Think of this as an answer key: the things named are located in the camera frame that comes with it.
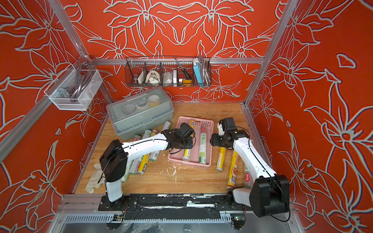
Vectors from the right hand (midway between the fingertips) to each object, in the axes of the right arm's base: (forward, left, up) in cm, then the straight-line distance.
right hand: (212, 140), depth 83 cm
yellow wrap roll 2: (-7, +15, -1) cm, 17 cm away
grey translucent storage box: (+12, +49, +8) cm, 51 cm away
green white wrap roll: (-7, +6, -9) cm, 12 cm away
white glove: (-20, +66, -11) cm, 70 cm away
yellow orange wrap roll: (-14, -12, -10) cm, 21 cm away
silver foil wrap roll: (-7, +35, -8) cm, 36 cm away
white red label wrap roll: (-18, -19, -9) cm, 28 cm away
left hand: (0, +12, -3) cm, 12 cm away
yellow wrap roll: (-7, -6, -10) cm, 13 cm away
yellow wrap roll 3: (-13, +41, -9) cm, 44 cm away
